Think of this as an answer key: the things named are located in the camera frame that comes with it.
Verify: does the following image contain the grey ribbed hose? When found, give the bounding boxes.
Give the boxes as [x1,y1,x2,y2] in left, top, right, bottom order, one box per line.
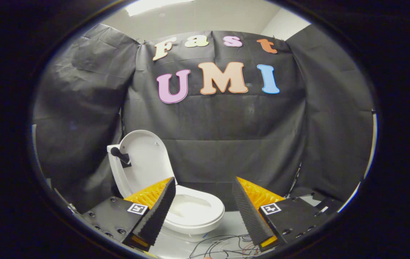
[31,124,43,173]

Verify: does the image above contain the bundle of thin cables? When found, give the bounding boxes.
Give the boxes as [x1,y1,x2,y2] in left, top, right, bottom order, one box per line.
[189,234,263,259]

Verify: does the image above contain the white toilet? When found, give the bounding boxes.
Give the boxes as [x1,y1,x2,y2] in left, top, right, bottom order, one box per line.
[107,145,225,242]

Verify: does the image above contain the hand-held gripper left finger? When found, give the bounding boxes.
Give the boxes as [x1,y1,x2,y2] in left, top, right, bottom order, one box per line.
[82,177,176,252]

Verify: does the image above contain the white toilet lid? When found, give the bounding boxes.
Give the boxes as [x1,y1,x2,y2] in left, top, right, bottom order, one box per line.
[119,130,178,197]

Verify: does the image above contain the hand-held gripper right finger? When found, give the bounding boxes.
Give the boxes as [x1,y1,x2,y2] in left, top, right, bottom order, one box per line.
[232,176,344,251]

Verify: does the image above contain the black backdrop cloth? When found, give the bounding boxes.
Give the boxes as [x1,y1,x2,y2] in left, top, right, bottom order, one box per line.
[32,24,375,213]

